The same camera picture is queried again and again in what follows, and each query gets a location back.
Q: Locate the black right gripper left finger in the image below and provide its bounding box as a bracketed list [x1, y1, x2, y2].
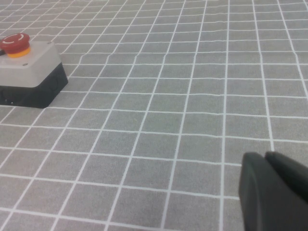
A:
[238, 151, 308, 231]

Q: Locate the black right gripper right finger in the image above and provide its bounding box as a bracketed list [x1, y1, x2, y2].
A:
[264, 151, 308, 203]

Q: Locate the grey black button control box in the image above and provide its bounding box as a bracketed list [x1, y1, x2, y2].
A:
[0, 40, 69, 109]

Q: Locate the red mushroom emergency stop button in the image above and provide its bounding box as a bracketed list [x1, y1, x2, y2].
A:
[0, 33, 32, 59]

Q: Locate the grey white-grid tablecloth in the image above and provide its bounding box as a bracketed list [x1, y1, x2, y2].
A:
[0, 0, 308, 231]

